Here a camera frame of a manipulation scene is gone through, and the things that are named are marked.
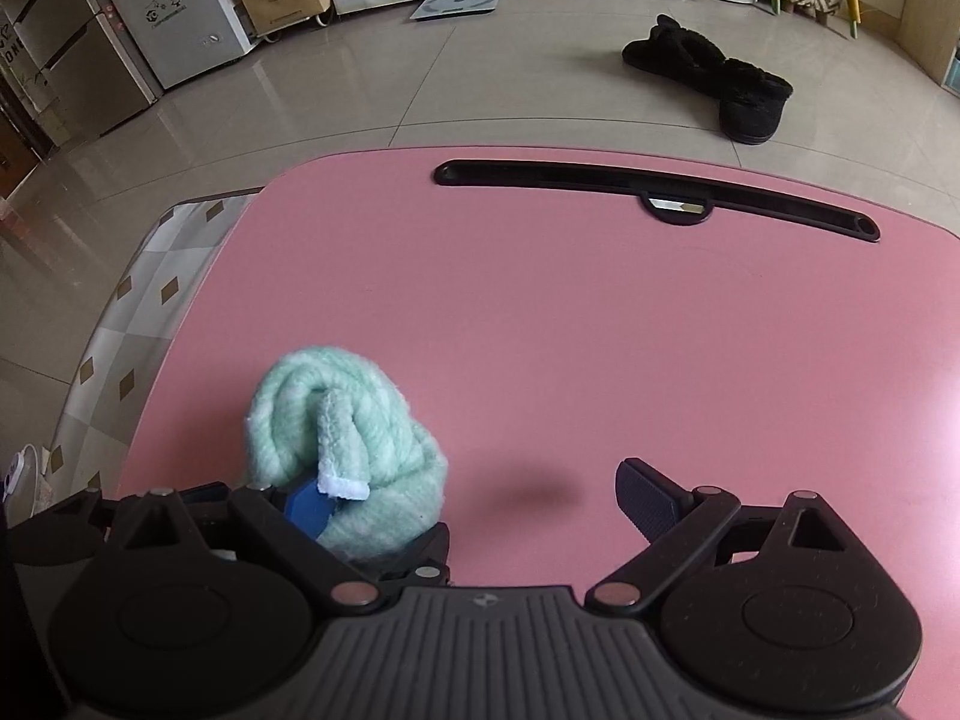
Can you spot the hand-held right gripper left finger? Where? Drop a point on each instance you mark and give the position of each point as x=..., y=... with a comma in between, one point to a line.
x=307, y=514

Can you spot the stainless steel refrigerator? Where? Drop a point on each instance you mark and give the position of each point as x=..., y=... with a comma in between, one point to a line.
x=75, y=67

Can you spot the white chest freezer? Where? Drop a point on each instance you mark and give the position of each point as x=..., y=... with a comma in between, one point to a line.
x=180, y=22

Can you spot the mint green fluffy towel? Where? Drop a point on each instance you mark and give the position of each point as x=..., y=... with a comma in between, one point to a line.
x=375, y=420

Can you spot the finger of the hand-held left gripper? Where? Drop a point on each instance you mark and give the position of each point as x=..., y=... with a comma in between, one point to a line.
x=427, y=555
x=60, y=517

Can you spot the white bathroom scale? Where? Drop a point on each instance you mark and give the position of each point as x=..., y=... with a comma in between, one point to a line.
x=457, y=4

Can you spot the black fuzzy slipper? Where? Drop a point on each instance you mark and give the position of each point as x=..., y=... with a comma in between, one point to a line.
x=754, y=109
x=675, y=52

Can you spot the blue plastic basket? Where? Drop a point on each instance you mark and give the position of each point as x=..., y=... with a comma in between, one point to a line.
x=952, y=71

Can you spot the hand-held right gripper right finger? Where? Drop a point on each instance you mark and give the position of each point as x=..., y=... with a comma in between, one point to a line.
x=645, y=499

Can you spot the pink lap desk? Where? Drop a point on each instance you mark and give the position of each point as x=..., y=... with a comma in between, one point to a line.
x=600, y=330

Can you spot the white plastic device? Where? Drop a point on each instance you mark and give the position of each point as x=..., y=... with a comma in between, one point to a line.
x=22, y=472

